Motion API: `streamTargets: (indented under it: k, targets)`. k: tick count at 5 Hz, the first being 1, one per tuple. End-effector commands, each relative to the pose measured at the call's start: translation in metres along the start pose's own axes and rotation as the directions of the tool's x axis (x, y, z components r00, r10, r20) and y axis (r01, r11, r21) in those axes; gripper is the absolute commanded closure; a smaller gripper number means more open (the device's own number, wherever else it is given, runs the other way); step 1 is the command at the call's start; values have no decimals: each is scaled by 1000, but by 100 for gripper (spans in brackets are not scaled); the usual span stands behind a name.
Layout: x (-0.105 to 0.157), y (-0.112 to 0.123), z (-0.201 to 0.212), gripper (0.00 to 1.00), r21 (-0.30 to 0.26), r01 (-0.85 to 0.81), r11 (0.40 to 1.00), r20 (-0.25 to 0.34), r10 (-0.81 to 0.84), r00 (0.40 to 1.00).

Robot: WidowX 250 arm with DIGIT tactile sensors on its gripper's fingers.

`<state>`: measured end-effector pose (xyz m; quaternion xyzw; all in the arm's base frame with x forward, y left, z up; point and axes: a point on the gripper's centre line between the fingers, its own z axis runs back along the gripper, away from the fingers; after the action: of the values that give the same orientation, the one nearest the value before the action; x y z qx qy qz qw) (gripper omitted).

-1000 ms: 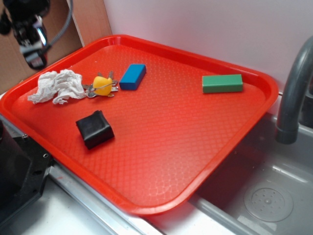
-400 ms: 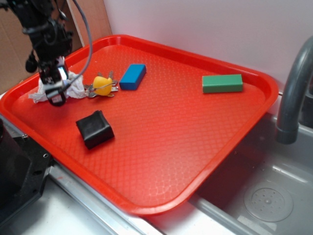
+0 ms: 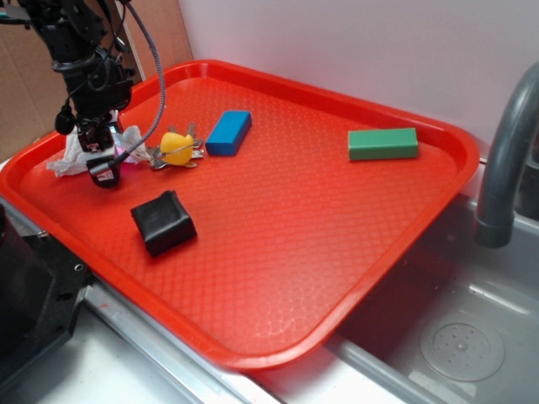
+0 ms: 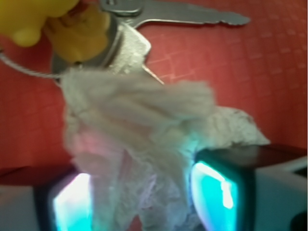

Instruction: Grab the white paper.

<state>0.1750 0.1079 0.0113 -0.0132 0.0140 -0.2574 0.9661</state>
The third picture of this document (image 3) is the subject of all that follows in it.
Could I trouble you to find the grey curved faucet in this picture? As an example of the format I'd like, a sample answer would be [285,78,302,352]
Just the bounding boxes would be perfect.
[473,64,538,248]

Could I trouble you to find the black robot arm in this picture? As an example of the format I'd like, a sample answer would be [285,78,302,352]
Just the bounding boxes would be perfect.
[1,1,134,154]

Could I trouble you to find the grey plastic sink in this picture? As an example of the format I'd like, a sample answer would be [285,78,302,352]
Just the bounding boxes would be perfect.
[328,197,538,403]

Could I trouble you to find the yellow rubber duck keychain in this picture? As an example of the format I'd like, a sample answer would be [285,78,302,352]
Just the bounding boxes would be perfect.
[159,131,195,166]

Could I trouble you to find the black folded wallet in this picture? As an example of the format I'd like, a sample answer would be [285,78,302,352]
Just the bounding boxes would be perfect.
[131,190,197,258]

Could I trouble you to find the grey braided cable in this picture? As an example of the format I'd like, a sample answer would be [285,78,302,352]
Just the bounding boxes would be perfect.
[112,0,167,166]

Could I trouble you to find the round sink drain cover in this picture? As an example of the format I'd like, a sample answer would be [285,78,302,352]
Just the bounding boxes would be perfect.
[419,313,505,382]

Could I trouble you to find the red plastic tray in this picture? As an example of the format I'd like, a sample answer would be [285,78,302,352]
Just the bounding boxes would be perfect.
[1,61,479,370]

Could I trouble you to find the blue rectangular block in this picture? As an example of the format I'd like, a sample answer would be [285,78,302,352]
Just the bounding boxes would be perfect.
[205,110,252,157]

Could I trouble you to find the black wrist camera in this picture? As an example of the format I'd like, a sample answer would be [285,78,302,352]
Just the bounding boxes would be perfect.
[86,156,120,189]

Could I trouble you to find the brown cardboard panel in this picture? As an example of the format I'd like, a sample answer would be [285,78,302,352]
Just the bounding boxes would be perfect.
[1,0,193,162]

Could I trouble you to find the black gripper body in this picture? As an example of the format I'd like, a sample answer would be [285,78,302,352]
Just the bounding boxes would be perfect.
[52,53,133,152]

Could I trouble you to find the silver keys bunch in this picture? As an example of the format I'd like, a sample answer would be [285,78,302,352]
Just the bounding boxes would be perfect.
[147,122,205,170]

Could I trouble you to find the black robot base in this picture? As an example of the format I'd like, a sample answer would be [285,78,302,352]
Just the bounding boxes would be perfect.
[1,207,88,390]

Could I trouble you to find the green rectangular block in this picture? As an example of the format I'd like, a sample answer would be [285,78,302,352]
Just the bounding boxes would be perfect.
[348,128,419,161]

